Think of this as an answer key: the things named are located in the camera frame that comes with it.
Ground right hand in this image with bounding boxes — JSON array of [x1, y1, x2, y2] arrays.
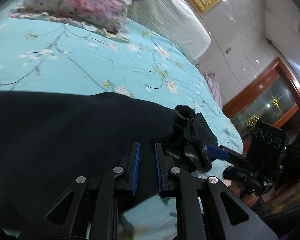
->
[[231, 182, 259, 207]]

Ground black fleece pants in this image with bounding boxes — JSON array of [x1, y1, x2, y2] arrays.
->
[[0, 92, 217, 239]]

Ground floral ruffled pillow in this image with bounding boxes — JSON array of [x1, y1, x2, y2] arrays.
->
[[10, 0, 140, 42]]

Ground wooden glass cabinet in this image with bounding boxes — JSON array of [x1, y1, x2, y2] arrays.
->
[[223, 58, 300, 214]]

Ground turquoise floral bed sheet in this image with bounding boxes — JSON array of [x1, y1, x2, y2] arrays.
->
[[0, 2, 244, 240]]

